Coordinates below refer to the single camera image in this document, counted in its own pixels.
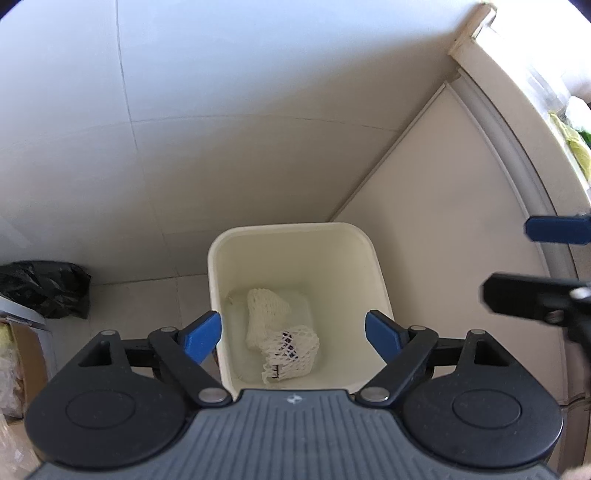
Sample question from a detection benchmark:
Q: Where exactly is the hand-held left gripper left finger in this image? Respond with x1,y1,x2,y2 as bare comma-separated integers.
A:
76,310,232,408

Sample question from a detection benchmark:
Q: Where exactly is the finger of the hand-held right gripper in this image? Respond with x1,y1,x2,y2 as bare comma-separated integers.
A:
481,272,591,347
525,213,591,244

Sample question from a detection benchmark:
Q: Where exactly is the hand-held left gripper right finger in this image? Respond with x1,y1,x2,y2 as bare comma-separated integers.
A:
355,310,513,409

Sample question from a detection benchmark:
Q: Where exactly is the napa cabbage leaf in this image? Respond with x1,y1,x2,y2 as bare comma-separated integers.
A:
549,99,591,183

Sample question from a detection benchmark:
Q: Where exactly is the cream plastic trash bin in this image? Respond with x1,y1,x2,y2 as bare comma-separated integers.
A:
207,222,395,402

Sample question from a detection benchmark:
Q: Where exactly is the white foam fruit net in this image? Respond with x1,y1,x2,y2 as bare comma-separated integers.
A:
246,288,293,349

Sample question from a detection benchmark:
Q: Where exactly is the white foam net with dark print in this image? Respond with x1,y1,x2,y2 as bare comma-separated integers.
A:
261,324,321,385

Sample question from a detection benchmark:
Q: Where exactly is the white cabinet door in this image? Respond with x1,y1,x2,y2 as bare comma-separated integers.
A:
332,80,571,403

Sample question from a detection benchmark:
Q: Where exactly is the black plastic bag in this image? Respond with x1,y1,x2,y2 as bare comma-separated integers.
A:
0,261,92,320

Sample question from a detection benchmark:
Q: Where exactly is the brown cardboard box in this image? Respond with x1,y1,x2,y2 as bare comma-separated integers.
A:
0,318,49,421

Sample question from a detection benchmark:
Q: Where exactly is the white flat panel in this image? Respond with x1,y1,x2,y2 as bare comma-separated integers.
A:
0,295,47,329

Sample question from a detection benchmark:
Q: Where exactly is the translucent plastic bags pile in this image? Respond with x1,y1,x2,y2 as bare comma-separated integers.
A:
0,323,25,418

